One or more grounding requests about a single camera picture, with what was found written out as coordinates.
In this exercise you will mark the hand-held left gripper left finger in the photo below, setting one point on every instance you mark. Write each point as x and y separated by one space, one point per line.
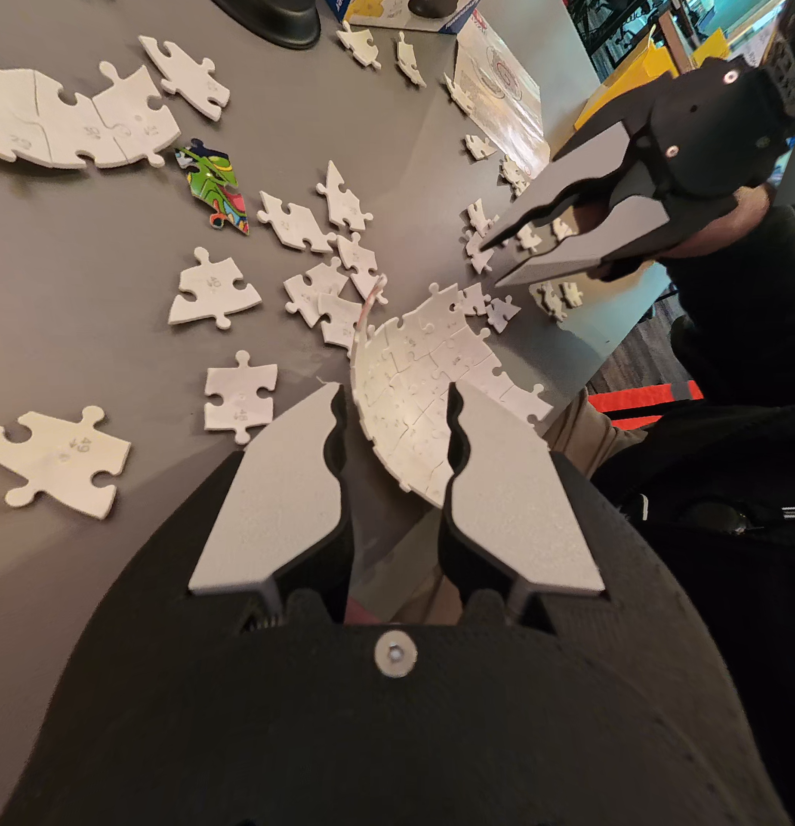
268 516

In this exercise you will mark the person's right hand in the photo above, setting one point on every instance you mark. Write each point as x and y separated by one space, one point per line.
752 203

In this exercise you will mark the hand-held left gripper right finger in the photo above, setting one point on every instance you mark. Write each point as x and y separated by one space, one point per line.
520 516

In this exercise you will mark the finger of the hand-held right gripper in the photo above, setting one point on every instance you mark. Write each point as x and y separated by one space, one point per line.
565 177
604 242

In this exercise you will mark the partly built white puzzle ball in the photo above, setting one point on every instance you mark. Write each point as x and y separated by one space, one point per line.
410 387

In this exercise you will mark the person's right forearm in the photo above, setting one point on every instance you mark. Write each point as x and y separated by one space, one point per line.
746 290

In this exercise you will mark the black round stand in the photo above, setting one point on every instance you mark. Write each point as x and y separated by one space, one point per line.
275 22

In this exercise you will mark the white printed instruction sheet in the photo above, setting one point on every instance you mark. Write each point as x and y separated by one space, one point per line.
501 84

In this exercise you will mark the colourful printed puzzle piece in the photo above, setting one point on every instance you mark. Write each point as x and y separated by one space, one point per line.
213 184

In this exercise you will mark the white puzzle pieces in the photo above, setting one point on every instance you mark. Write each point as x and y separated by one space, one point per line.
210 290

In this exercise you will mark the joined white puzzle strip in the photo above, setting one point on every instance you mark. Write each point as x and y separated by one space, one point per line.
81 132

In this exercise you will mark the colourful cardboard puzzle box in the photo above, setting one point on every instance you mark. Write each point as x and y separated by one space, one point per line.
384 8

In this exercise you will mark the orange reflective vest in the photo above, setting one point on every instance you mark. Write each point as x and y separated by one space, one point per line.
636 403

